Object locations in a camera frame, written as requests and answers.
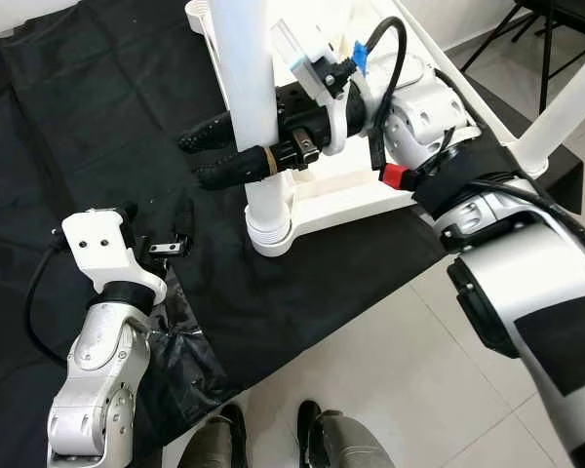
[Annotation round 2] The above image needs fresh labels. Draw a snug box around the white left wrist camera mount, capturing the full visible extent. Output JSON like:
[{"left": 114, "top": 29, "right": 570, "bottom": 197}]
[{"left": 61, "top": 208, "right": 167, "bottom": 303}]

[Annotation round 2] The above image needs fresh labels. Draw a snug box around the blue cable connector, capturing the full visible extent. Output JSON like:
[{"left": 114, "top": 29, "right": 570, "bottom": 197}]
[{"left": 351, "top": 41, "right": 370, "bottom": 77}]

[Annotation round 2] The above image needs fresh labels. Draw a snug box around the clear plastic bag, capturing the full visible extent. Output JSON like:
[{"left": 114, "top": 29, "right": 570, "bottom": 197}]
[{"left": 141, "top": 268, "right": 235, "bottom": 430}]

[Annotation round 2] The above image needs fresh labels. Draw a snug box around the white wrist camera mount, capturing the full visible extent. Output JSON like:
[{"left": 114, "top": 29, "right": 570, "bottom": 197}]
[
  {"left": 61, "top": 208, "right": 167, "bottom": 303},
  {"left": 271, "top": 19, "right": 371, "bottom": 157}
]

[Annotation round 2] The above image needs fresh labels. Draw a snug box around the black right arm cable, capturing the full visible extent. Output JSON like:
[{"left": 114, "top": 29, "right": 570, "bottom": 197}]
[{"left": 363, "top": 18, "right": 585, "bottom": 264}]

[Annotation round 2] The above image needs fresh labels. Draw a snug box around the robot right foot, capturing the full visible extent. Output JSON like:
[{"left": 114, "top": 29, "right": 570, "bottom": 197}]
[{"left": 297, "top": 400, "right": 396, "bottom": 468}]

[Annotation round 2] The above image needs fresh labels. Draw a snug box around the black tablecloth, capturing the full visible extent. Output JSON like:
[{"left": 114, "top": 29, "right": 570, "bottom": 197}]
[{"left": 0, "top": 0, "right": 585, "bottom": 468}]

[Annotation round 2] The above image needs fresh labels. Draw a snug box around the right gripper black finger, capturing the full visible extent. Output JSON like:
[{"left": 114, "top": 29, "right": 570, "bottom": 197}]
[
  {"left": 178, "top": 111, "right": 239, "bottom": 153},
  {"left": 193, "top": 144, "right": 308, "bottom": 191}
]

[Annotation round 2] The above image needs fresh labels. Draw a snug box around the white plastic children table top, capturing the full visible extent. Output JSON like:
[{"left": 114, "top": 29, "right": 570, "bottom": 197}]
[{"left": 185, "top": 0, "right": 552, "bottom": 259}]

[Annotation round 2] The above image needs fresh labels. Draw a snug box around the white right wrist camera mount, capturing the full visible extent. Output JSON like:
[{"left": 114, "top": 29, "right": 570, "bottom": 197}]
[{"left": 271, "top": 19, "right": 371, "bottom": 157}]

